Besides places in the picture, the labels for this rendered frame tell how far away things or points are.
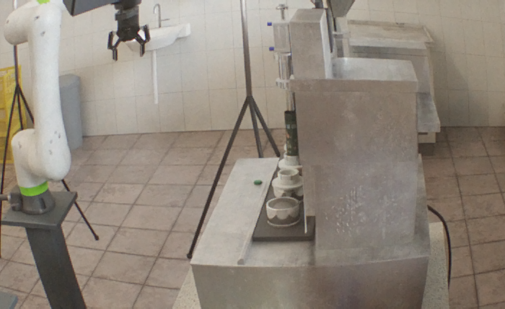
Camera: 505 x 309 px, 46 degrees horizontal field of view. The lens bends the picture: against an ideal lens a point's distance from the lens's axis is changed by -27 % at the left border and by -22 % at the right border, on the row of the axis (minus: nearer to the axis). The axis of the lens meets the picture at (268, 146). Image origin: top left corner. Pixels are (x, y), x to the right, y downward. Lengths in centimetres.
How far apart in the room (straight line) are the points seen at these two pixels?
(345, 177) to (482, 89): 406
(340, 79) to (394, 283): 42
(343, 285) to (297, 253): 12
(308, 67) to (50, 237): 105
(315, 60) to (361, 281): 43
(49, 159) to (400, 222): 93
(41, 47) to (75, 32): 394
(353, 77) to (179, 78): 418
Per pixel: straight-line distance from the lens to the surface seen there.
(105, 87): 567
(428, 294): 174
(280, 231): 151
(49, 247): 207
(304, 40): 130
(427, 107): 163
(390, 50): 172
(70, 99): 544
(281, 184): 162
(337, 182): 138
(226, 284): 143
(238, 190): 175
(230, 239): 151
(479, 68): 533
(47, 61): 178
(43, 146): 183
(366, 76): 133
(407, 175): 137
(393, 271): 139
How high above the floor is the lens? 169
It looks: 19 degrees down
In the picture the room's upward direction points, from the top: 4 degrees counter-clockwise
